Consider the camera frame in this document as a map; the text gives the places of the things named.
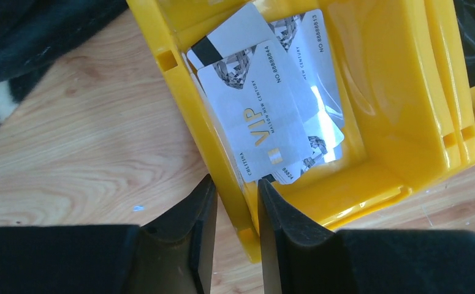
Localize white VIP card top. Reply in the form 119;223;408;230
197;40;313;182

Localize yellow bin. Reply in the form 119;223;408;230
424;1;475;168
128;1;454;263

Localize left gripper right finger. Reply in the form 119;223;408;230
257;179;359;293

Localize white magnetic stripe card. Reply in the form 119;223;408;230
186;3;275;70

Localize silver cards pile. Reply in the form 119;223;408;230
272;117;344;185

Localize yellow bin left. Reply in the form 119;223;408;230
128;1;454;263

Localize white vip card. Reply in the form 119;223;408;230
268;9;345;129
197;40;313;182

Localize black floral blanket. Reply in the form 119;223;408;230
0;0;128;126

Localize white VIP card right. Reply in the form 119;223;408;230
268;9;345;129

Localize yellow bin middle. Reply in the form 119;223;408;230
424;1;475;168

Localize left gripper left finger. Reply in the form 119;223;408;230
123;175;218;293

